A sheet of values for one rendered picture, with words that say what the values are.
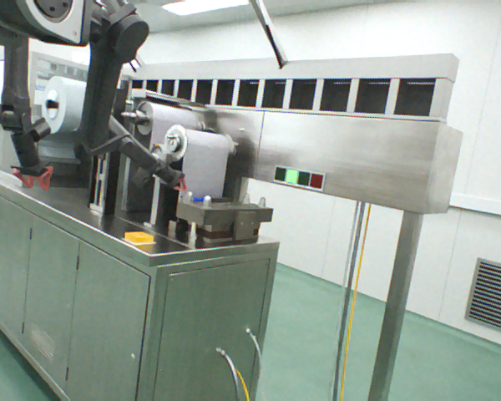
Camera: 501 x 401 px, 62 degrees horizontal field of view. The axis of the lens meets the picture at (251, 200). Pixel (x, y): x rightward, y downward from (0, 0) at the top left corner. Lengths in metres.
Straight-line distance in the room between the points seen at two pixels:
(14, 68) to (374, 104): 1.19
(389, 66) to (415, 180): 0.40
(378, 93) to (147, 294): 1.08
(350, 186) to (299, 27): 3.52
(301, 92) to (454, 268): 2.47
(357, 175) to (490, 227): 2.35
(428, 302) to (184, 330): 2.80
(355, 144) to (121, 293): 0.99
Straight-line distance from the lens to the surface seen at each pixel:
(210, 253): 1.50
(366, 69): 1.61
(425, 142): 1.47
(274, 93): 1.92
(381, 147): 1.52
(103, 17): 0.80
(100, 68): 0.92
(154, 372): 1.55
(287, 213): 4.63
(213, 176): 1.79
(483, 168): 3.81
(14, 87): 1.40
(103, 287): 1.67
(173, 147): 1.69
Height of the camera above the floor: 1.27
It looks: 7 degrees down
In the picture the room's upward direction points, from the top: 8 degrees clockwise
